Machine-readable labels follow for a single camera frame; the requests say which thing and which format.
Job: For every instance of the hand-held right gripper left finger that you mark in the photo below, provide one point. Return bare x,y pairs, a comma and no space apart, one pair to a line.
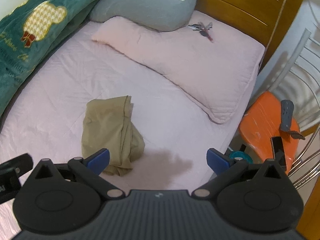
100,158

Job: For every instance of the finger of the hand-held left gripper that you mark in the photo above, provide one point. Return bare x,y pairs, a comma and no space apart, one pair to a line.
17,163

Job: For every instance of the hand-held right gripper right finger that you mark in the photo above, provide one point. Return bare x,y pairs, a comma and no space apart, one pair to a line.
217,162

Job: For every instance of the khaki t-shirt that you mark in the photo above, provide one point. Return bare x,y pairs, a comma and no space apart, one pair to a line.
105,130

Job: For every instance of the teal round object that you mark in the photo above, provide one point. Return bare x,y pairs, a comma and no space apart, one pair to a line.
243,156

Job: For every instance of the orange chair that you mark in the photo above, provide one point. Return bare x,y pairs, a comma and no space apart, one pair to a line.
260,125

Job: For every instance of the black rectangular device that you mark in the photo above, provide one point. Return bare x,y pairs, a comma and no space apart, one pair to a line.
278,150

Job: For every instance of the pink quilted pillow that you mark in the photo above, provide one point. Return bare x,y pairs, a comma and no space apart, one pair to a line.
187,62

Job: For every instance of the bunch of keys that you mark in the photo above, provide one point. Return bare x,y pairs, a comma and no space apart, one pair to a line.
200,27

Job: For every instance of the green plush blanket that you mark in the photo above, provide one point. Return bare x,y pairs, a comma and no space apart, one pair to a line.
75,10

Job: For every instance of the wooden headboard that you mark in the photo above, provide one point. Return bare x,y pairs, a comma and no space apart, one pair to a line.
237,5

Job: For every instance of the grey and cream pillow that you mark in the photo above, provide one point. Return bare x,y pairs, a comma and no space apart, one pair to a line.
150,7

